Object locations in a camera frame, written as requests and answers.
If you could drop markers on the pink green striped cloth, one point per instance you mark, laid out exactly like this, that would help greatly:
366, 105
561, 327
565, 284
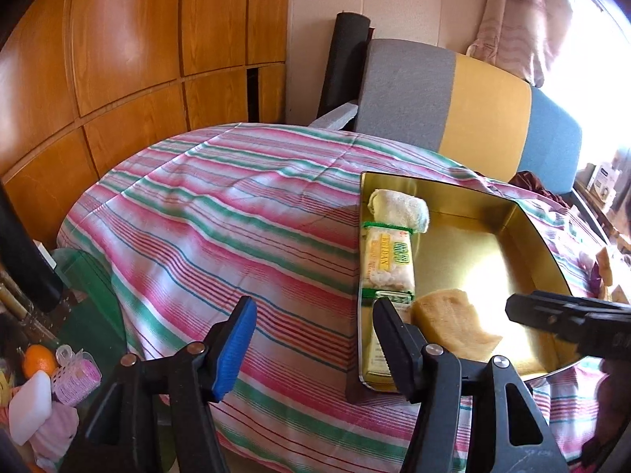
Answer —
222, 217

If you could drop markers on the pink folded cloth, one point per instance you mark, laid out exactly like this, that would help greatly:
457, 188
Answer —
56, 428

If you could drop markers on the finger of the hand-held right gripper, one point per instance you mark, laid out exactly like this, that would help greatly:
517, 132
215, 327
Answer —
547, 318
591, 304

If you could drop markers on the white foam block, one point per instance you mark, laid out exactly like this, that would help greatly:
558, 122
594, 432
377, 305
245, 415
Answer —
29, 404

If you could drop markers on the white printed box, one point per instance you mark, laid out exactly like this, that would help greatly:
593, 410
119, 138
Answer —
604, 180

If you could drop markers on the window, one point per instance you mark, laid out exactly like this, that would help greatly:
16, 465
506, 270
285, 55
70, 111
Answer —
601, 59

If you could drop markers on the person's right forearm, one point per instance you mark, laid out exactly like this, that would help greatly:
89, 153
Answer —
611, 404

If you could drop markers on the white foam piece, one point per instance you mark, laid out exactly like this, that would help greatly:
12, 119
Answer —
335, 116

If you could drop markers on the wooden wardrobe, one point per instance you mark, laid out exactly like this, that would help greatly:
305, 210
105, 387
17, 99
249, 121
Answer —
123, 34

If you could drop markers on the pink patterned curtain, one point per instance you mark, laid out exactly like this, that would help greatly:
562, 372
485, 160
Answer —
517, 19

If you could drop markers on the white rolled snack packet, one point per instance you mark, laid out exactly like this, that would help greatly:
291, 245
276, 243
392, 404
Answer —
399, 209

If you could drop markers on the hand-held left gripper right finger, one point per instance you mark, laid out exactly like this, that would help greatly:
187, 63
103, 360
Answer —
394, 345

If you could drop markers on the green glass table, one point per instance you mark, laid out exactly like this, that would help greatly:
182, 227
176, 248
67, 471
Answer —
93, 305

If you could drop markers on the grey yellow blue sofa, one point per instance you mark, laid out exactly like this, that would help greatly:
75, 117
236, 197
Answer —
483, 108

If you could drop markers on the black rolled mat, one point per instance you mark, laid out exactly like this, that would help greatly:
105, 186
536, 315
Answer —
345, 59

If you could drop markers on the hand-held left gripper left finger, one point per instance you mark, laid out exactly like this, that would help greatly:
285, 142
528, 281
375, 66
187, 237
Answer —
235, 350

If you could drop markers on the gold tin box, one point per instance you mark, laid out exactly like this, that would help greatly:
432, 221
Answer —
473, 246

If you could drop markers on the green white snack packet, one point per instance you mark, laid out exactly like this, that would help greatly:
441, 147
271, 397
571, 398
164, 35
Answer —
387, 266

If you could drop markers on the dark red cloth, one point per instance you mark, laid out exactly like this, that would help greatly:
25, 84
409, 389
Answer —
535, 182

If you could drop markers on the orange fruit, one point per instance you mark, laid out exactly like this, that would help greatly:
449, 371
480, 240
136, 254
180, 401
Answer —
39, 360

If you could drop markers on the pink hair rollers pack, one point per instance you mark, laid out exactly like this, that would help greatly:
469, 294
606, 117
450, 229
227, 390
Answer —
79, 377

